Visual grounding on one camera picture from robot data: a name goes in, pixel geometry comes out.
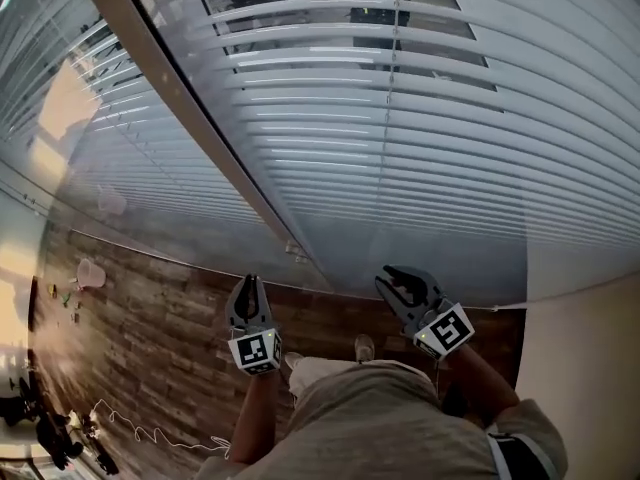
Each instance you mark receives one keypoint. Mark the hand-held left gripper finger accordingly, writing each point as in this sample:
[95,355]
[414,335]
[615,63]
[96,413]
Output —
[263,310]
[233,308]

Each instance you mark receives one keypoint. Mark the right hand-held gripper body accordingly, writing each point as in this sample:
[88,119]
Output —
[445,330]

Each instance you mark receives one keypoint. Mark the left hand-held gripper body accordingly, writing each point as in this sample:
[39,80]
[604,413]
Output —
[252,350]

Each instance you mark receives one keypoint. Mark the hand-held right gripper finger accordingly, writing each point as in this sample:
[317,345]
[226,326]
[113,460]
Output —
[395,308]
[425,280]

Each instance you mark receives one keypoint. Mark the white window blind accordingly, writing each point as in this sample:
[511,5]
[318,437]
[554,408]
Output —
[450,143]
[150,168]
[190,103]

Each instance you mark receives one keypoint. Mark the person's left forearm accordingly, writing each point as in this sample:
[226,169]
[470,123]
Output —
[257,413]

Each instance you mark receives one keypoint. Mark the person's right forearm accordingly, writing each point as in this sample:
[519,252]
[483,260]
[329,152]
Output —
[480,383]

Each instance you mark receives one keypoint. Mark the person's left shoe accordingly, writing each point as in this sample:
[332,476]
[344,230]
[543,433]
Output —
[292,359]

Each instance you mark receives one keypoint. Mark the person's shoe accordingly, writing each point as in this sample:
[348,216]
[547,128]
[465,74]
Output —
[364,348]
[292,359]

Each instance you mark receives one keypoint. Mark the person's right shoe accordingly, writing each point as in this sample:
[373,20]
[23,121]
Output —
[364,348]

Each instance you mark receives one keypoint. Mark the person's light shorts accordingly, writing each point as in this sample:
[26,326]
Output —
[315,373]

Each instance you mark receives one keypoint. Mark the person's t-shirt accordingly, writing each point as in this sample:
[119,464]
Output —
[380,428]

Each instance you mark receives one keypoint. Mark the pink bucket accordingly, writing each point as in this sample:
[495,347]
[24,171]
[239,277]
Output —
[90,273]

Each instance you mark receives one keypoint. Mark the small grey toy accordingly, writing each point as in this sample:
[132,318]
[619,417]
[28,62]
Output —
[76,316]

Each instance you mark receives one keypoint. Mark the small green toy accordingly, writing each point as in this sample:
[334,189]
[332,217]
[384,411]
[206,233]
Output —
[65,298]

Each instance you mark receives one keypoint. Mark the black device pile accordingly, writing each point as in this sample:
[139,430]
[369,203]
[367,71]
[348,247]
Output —
[97,443]

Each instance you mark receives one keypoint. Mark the small dark toy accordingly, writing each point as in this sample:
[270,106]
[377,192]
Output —
[51,290]

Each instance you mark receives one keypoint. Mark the black office chair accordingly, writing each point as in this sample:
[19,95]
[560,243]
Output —
[15,408]

